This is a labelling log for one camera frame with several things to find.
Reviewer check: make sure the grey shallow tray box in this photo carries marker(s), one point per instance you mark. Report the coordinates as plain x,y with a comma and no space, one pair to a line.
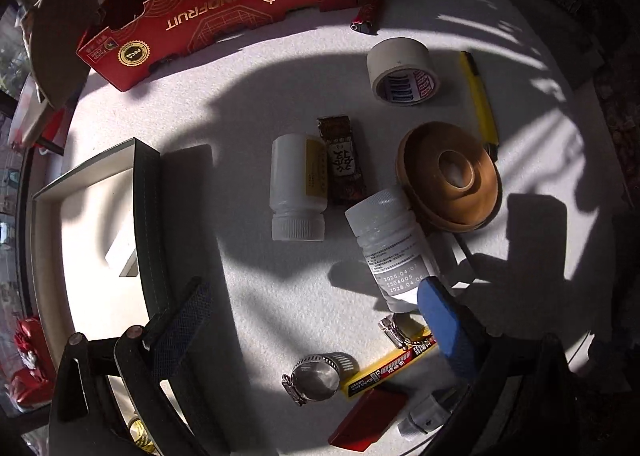
90,216

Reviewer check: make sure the beige masking tape roll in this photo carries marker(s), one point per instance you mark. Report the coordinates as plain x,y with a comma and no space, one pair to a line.
395,58

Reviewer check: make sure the white plug adapter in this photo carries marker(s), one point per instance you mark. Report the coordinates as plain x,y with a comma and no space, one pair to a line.
425,417

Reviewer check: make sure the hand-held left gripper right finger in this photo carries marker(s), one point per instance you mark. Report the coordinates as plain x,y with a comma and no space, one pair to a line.
441,322

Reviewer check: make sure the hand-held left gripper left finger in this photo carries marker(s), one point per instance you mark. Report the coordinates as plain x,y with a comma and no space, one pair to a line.
186,322

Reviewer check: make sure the white bottle with blue label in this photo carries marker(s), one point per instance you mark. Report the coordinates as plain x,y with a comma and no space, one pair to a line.
387,241

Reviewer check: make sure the red plastic stool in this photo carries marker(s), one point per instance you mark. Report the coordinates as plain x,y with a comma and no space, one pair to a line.
30,386

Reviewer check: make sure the red cardboard fruit box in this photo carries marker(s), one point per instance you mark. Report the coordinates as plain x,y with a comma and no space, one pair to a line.
225,10

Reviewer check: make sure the brown snack bar packet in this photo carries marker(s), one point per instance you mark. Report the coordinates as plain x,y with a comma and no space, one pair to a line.
343,160

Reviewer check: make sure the red rectangular case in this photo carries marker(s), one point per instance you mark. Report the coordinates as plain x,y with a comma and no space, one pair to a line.
367,421

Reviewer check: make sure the white bottle with yellow label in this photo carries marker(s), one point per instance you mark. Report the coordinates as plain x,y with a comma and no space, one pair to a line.
295,180

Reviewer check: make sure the red patterned bag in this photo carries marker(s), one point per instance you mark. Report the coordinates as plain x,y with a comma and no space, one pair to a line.
29,343

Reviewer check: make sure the brown round dish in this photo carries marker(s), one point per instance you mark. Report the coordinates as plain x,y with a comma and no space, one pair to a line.
450,186

